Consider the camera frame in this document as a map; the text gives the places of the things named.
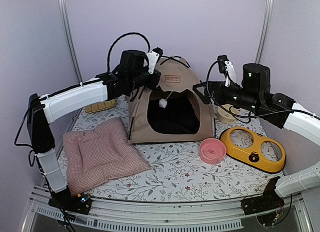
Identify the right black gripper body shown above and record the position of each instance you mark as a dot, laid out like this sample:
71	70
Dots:
222	98

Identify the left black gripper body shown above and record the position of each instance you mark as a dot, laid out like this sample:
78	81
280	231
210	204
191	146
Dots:
138	80

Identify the beige fabric pet tent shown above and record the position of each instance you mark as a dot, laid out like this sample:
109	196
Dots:
185	118

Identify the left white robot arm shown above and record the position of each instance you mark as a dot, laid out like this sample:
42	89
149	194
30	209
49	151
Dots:
136	69

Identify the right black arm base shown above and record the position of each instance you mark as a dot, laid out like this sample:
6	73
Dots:
268	200

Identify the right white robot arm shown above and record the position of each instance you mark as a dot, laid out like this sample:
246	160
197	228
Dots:
253	95

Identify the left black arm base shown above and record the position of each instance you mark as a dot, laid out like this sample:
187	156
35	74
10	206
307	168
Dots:
65	202

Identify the pink pet bowl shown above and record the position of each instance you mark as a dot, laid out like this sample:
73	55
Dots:
212	151

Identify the cream cat bowl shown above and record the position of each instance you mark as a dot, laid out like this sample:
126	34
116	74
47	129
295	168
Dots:
224	115

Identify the white pompom toy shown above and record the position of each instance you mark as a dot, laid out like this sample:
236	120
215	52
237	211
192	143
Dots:
162	103

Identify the woven scratcher tray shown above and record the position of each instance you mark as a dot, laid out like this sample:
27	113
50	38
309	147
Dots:
96	107

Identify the yellow double bowl stand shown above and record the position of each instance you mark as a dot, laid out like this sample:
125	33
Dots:
252	154

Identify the pink checkered cushion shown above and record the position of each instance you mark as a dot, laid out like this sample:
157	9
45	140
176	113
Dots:
96	156

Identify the green circuit board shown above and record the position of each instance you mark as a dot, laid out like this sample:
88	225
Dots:
83	197

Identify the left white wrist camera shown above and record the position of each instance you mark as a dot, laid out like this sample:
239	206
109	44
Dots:
152	57

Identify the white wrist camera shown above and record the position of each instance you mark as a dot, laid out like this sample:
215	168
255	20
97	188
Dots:
226	67
152	57

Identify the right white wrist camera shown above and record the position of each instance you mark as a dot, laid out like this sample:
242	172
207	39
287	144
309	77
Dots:
226	67

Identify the right aluminium frame post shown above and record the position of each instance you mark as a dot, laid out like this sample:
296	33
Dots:
264	31

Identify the aluminium frame post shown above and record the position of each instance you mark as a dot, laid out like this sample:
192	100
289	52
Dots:
264	31
69	40

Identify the left aluminium frame post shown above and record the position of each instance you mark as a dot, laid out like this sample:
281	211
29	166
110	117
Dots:
69	40

